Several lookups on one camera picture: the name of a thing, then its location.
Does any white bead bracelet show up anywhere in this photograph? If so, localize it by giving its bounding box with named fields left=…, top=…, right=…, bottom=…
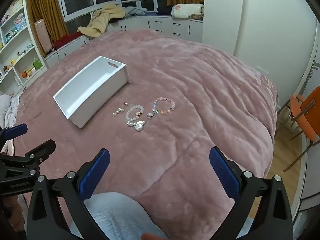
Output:
left=125, top=106, right=145, bottom=128

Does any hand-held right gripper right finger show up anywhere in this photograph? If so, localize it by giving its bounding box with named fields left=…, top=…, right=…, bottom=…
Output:
left=209, top=146, right=294, bottom=240

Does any pink plush blanket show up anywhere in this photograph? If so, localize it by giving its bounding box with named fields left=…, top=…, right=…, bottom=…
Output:
left=12, top=29, right=279, bottom=240

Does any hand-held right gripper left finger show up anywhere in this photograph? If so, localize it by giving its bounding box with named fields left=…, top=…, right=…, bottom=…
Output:
left=26, top=148, right=110, bottom=240

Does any white floral pillow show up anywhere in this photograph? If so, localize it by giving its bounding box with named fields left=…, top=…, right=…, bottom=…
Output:
left=171, top=3, right=204, bottom=20

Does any white rectangular storage box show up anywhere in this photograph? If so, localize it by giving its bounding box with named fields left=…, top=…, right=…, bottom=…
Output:
left=53, top=56, right=131, bottom=129

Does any white crumpled quilt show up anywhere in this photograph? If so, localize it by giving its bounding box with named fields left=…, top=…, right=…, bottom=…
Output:
left=0, top=94, right=21, bottom=128

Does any grey clothes pile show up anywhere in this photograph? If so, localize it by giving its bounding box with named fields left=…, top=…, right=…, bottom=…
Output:
left=122, top=6, right=148, bottom=16

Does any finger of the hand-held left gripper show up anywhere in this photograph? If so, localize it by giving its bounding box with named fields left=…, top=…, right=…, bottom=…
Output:
left=0, top=139, right=57, bottom=178
left=0, top=123, right=28, bottom=145

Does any red cloth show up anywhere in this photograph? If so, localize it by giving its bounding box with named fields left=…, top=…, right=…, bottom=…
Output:
left=53, top=32, right=82, bottom=50

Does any pastel multicolour bead bracelet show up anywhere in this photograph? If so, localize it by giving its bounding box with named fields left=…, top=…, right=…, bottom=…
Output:
left=152, top=96, right=177, bottom=116

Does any light blue cloth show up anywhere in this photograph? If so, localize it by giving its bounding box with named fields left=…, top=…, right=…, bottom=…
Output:
left=84, top=192, right=168, bottom=240

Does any beige fleece blanket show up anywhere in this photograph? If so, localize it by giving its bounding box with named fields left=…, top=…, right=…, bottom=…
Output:
left=78, top=4, right=126, bottom=39

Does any white window seat cabinet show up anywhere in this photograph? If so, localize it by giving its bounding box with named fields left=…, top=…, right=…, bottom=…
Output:
left=44, top=14, right=204, bottom=68

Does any white bookshelf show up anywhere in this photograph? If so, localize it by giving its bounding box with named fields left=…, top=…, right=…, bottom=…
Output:
left=0, top=0, right=50, bottom=96

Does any orange metal chair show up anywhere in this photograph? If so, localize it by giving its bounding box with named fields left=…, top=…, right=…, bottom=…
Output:
left=274, top=86, right=320, bottom=173

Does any pink standing heater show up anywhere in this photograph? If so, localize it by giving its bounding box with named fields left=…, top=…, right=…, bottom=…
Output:
left=34, top=18, right=53, bottom=54

